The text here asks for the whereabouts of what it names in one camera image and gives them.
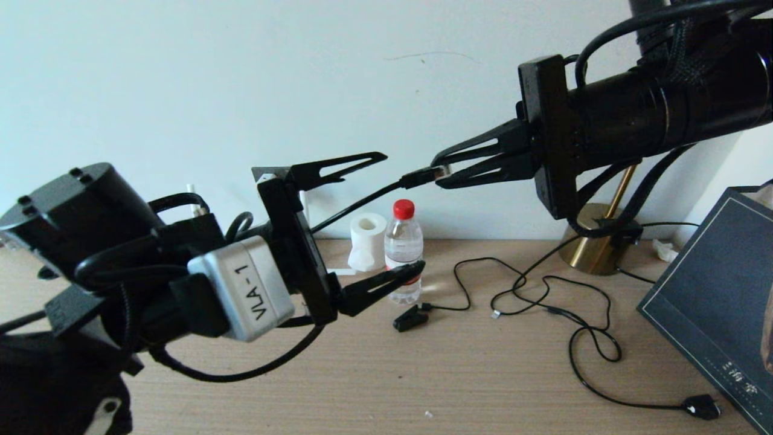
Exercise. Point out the black round desk grommet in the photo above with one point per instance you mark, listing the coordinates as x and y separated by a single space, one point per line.
47 273

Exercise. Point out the grey wall socket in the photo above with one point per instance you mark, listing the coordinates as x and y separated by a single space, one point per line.
269 173

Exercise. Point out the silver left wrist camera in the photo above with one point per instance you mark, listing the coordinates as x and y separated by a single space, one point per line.
253 290

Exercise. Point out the red-capped water bottle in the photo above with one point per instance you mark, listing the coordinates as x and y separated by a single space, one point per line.
403 241

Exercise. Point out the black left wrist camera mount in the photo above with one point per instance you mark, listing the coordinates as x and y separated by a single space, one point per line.
196 305

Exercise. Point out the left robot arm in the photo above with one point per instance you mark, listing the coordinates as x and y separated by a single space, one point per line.
72 217

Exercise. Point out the black clip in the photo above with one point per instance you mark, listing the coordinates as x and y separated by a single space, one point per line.
407 320

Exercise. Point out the crumpled white tissue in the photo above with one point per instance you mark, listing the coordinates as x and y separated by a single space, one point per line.
663 251

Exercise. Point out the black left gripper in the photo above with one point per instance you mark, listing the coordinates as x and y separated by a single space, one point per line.
296 241

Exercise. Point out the dark blue paper bag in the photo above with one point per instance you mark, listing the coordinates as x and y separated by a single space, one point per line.
712 302

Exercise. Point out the white toilet paper roll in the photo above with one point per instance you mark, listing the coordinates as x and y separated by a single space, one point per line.
367 248

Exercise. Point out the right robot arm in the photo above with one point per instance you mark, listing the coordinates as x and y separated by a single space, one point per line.
724 60

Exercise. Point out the white router with antennas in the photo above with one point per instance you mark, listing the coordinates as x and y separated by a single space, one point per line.
304 208

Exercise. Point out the brass desk lamp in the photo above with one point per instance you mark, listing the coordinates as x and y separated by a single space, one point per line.
589 254

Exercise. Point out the black box on lamp base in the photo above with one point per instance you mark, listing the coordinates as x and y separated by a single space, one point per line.
628 232

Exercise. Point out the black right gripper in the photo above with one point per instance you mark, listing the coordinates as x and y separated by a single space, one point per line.
555 133

